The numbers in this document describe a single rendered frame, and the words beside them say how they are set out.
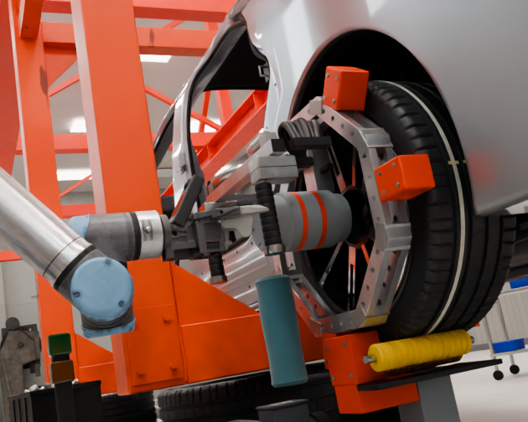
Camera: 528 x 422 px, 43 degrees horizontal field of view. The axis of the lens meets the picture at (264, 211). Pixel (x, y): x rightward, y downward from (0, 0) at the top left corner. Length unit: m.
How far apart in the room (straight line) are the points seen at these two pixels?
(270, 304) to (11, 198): 0.74
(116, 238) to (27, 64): 3.06
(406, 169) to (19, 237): 0.71
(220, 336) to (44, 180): 2.23
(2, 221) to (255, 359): 1.04
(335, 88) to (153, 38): 3.05
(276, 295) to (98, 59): 0.91
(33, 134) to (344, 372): 2.84
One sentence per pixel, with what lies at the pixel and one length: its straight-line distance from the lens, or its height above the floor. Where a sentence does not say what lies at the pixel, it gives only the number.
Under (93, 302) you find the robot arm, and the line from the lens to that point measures 1.02.
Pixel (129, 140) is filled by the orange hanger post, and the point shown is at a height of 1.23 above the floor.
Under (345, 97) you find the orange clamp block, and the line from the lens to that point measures 1.50.
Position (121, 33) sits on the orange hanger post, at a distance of 2.12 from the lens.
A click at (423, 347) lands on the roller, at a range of 1.50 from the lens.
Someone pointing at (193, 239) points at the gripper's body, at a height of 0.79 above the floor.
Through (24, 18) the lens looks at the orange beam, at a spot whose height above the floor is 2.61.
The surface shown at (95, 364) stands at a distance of 3.79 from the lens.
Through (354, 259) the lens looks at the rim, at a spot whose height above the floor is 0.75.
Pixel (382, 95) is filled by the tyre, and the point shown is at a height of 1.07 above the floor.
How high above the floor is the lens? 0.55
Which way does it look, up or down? 13 degrees up
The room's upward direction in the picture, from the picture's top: 10 degrees counter-clockwise
